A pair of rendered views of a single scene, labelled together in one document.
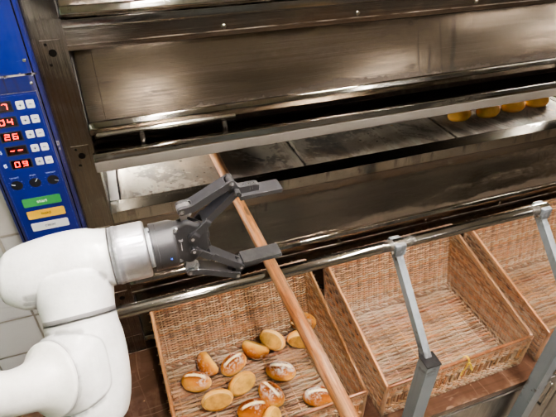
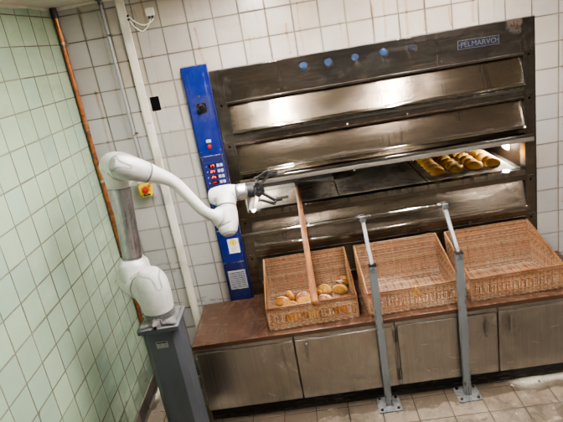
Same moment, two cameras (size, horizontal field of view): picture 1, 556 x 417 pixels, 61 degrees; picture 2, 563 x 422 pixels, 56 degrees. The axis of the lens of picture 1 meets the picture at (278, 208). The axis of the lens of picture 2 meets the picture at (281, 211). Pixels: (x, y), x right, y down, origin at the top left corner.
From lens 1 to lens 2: 216 cm
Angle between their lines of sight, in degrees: 27
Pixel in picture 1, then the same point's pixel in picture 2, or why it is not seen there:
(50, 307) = (219, 200)
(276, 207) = (325, 216)
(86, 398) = (225, 219)
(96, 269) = (231, 192)
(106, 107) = (246, 166)
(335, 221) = (358, 225)
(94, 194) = (241, 203)
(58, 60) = (231, 149)
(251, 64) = (303, 147)
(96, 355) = (229, 211)
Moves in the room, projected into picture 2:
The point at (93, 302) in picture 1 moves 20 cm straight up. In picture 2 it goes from (229, 200) to (222, 163)
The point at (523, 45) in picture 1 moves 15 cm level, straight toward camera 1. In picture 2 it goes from (443, 131) to (430, 136)
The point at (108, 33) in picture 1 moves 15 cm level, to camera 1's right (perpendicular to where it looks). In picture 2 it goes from (248, 139) to (270, 136)
